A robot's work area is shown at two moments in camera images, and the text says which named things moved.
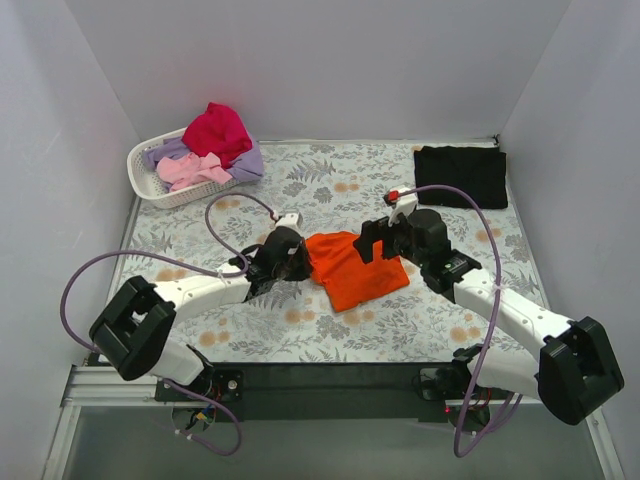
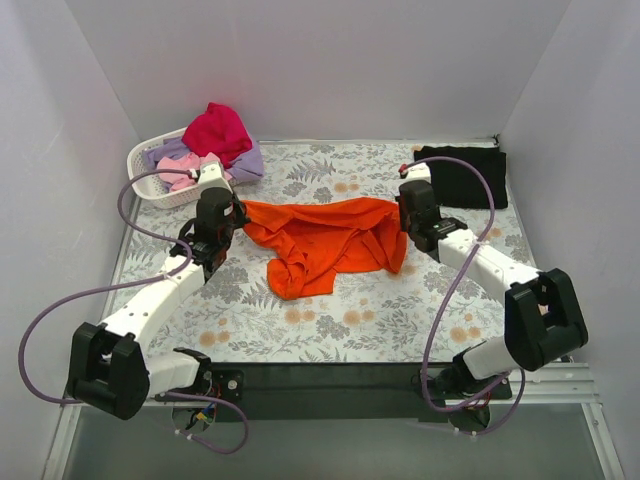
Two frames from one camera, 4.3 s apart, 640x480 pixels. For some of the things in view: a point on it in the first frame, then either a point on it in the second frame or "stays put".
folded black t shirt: (480, 172) stays put
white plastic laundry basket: (156, 189) stays put
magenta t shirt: (219, 130) stays put
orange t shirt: (339, 265) to (319, 238)
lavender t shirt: (249, 168) stays put
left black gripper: (298, 263) to (235, 215)
